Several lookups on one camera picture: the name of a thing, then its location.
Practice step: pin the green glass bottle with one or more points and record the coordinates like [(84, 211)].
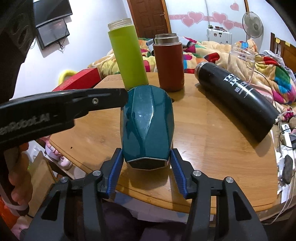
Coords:
[(124, 42)]

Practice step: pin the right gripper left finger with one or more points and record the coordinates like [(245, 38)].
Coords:
[(73, 208)]

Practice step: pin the red box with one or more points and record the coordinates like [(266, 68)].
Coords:
[(84, 79)]

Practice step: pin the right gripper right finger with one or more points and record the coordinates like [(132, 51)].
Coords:
[(235, 217)]

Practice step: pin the brown wooden door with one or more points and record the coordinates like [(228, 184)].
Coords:
[(150, 17)]

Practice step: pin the red-brown thermos cup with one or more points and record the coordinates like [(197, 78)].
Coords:
[(168, 54)]

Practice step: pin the teal faceted ceramic cup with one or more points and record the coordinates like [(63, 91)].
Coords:
[(147, 128)]

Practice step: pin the white appliance box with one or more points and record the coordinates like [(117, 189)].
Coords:
[(219, 35)]

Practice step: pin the standing fan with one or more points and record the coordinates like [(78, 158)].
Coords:
[(252, 25)]

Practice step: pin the colourful blanket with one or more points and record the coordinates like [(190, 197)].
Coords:
[(269, 75)]

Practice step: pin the wall-mounted television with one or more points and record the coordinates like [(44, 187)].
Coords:
[(50, 21)]

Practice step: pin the black thermos bottle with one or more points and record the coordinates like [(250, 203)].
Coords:
[(250, 107)]

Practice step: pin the person's left hand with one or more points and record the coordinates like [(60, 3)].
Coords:
[(20, 178)]

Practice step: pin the white power strip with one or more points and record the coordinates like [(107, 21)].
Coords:
[(285, 160)]

